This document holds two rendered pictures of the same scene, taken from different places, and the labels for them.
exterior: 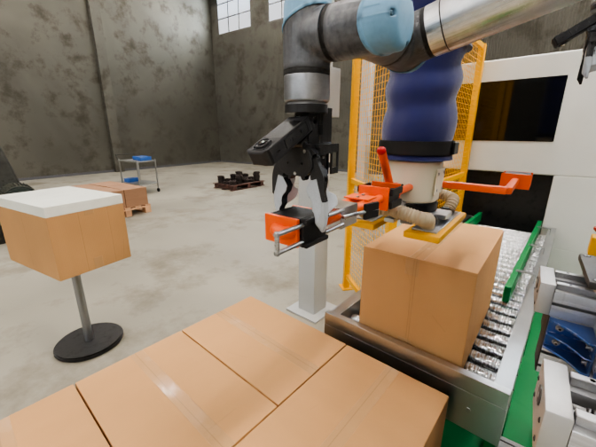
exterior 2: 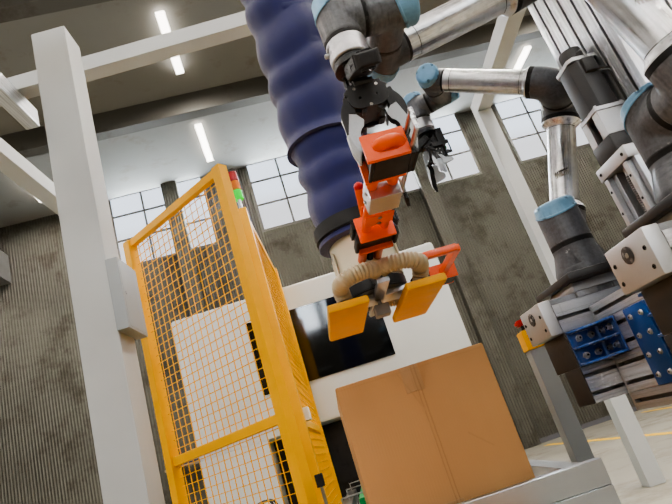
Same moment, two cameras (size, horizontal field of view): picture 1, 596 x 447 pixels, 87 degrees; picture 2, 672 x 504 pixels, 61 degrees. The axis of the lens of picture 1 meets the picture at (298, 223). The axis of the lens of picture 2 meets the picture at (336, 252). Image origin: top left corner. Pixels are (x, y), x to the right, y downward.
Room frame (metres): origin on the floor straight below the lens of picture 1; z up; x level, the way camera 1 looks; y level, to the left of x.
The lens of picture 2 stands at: (0.02, 0.69, 0.78)
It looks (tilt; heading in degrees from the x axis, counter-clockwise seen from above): 19 degrees up; 316
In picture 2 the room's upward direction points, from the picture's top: 18 degrees counter-clockwise
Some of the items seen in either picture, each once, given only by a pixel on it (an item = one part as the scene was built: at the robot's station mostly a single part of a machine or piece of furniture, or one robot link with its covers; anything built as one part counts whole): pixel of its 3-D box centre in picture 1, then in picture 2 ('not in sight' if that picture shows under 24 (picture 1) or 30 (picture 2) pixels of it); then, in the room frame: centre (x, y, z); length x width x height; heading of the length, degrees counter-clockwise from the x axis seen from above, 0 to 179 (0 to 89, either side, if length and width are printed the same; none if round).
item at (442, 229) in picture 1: (438, 219); (414, 294); (0.96, -0.45, 1.11); 0.34 x 0.10 x 0.05; 142
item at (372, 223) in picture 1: (381, 209); (345, 315); (1.07, -0.30, 1.11); 0.34 x 0.10 x 0.05; 142
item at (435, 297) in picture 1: (433, 279); (421, 445); (1.26, -0.60, 0.75); 0.60 x 0.40 x 0.40; 141
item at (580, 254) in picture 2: not in sight; (578, 258); (0.70, -0.85, 1.09); 0.15 x 0.15 x 0.10
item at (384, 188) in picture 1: (379, 195); (373, 233); (0.82, -0.22, 1.22); 0.10 x 0.08 x 0.06; 52
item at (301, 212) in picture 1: (295, 224); (383, 156); (0.55, 0.00, 1.22); 0.08 x 0.07 x 0.05; 142
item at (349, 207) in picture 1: (336, 213); (381, 193); (0.65, -0.08, 1.21); 0.07 x 0.07 x 0.04; 52
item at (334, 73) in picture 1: (328, 92); (127, 298); (2.17, -0.20, 1.62); 0.20 x 0.05 x 0.30; 139
